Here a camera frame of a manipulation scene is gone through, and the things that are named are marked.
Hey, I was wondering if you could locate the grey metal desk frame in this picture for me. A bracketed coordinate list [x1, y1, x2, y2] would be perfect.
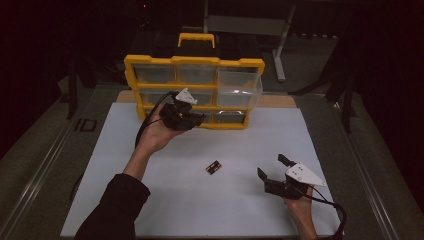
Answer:
[203, 0, 298, 83]

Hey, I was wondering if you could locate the hand-held gripper cable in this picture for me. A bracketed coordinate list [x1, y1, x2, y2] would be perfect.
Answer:
[296, 184, 348, 240]
[134, 90, 178, 149]

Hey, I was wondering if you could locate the black stand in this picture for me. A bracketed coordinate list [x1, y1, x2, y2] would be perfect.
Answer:
[288, 33, 358, 134]
[65, 56, 98, 120]

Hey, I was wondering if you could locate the yellow drawer organizer cabinet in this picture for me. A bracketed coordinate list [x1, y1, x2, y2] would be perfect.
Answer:
[123, 32, 266, 131]

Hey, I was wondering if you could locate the clear plastic drawer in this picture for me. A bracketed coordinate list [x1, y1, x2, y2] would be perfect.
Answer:
[217, 68, 264, 109]

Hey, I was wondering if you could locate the person's right hand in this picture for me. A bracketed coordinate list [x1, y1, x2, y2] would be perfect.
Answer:
[283, 185, 316, 220]

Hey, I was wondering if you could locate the left hand-held gripper cable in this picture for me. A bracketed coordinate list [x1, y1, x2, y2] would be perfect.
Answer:
[134, 90, 178, 149]

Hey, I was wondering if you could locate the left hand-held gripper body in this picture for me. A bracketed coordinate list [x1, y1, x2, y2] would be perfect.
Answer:
[159, 87, 198, 132]

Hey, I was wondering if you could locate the white table cover sheet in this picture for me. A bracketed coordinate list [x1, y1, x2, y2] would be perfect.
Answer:
[59, 101, 341, 238]

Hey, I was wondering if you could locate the right hand-held gripper cable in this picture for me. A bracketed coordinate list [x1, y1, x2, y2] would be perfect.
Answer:
[296, 184, 348, 240]

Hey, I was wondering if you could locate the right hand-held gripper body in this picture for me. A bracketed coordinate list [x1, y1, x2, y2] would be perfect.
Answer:
[264, 162, 327, 201]

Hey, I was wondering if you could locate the metal floor rail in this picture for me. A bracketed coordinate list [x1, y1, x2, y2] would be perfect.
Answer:
[324, 94, 401, 240]
[0, 99, 88, 240]

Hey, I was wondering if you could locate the person's left hand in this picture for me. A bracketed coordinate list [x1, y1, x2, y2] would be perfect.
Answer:
[135, 102, 188, 155]

